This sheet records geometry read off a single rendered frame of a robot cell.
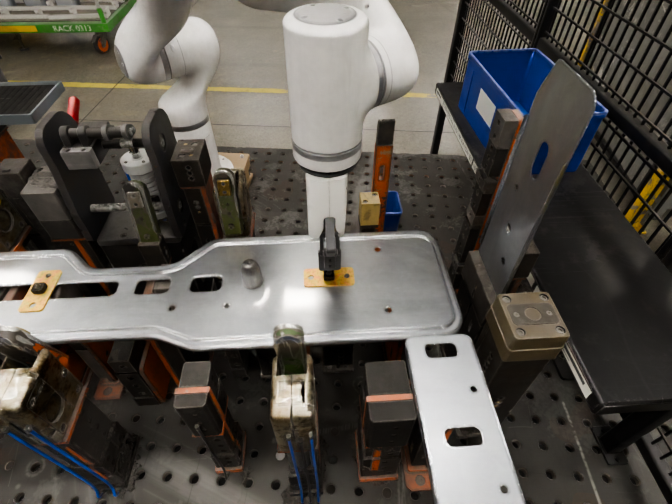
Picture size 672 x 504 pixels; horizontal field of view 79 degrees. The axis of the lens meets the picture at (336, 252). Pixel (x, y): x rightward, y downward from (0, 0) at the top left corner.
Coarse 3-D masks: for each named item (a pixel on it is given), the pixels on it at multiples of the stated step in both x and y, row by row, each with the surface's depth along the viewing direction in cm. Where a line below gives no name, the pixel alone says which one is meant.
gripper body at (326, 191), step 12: (348, 168) 49; (312, 180) 49; (324, 180) 49; (336, 180) 49; (312, 192) 50; (324, 192) 49; (336, 192) 50; (312, 204) 51; (324, 204) 50; (336, 204) 51; (312, 216) 52; (324, 216) 52; (336, 216) 52; (312, 228) 53; (336, 228) 53
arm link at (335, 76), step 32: (288, 32) 38; (320, 32) 37; (352, 32) 37; (288, 64) 41; (320, 64) 39; (352, 64) 39; (320, 96) 41; (352, 96) 42; (320, 128) 44; (352, 128) 45
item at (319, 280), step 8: (304, 272) 69; (312, 272) 69; (320, 272) 69; (336, 272) 69; (344, 272) 69; (352, 272) 69; (304, 280) 68; (312, 280) 68; (320, 280) 68; (328, 280) 68; (336, 280) 68; (344, 280) 68; (352, 280) 68
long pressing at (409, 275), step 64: (0, 256) 71; (64, 256) 71; (192, 256) 71; (256, 256) 72; (384, 256) 72; (0, 320) 63; (64, 320) 63; (128, 320) 63; (192, 320) 63; (256, 320) 63; (320, 320) 63; (384, 320) 63; (448, 320) 63
